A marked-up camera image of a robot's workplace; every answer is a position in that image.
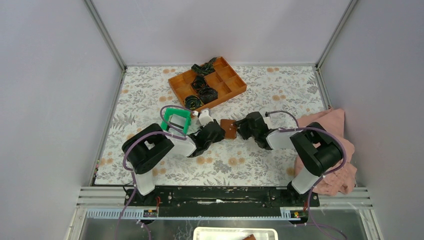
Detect orange wooden compartment tray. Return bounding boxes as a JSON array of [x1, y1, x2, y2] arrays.
[[168, 56, 247, 111]]

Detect black items in tray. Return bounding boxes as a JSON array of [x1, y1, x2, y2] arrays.
[[191, 57, 218, 104]]

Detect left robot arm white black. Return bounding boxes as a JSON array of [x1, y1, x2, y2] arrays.
[[121, 105, 226, 206]]

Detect brown leather card holder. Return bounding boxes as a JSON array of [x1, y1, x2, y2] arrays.
[[220, 119, 237, 140]]

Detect black coiled cable in tray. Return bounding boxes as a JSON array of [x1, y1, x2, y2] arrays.
[[184, 95, 204, 111]]

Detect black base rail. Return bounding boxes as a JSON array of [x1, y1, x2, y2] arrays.
[[125, 186, 320, 219]]

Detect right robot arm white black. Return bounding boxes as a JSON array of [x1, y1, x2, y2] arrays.
[[234, 111, 347, 206]]

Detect pink crumpled cloth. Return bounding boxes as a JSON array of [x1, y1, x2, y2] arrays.
[[295, 108, 357, 196]]

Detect green plastic card box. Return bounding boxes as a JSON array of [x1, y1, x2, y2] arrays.
[[159, 105, 192, 135]]

